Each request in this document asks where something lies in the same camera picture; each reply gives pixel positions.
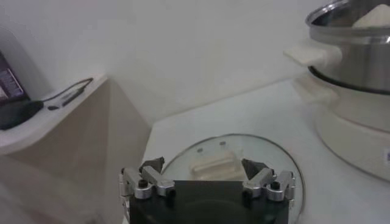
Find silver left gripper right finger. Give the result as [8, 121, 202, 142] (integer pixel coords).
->
[240, 158, 296, 203]

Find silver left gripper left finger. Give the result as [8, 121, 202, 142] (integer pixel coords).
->
[118, 156, 177, 200]

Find glass lid with cream handle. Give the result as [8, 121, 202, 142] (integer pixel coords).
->
[161, 133, 306, 224]

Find white steamed baozi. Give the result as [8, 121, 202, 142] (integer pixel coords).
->
[352, 3, 390, 29]

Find stainless steel steamer basket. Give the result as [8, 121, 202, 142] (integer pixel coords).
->
[282, 0, 390, 95]

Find white side table with mouse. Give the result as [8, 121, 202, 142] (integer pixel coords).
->
[0, 72, 153, 224]

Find white electric cooker base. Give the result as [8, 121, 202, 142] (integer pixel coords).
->
[291, 72, 390, 183]

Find grey usb hub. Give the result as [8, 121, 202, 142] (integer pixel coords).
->
[47, 88, 86, 111]

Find black computer mouse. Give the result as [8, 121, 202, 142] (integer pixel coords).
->
[0, 99, 45, 131]

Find black laptop beside mouse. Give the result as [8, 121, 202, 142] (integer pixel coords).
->
[0, 50, 31, 106]

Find black usb cable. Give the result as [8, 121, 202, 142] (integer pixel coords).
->
[41, 77, 94, 103]

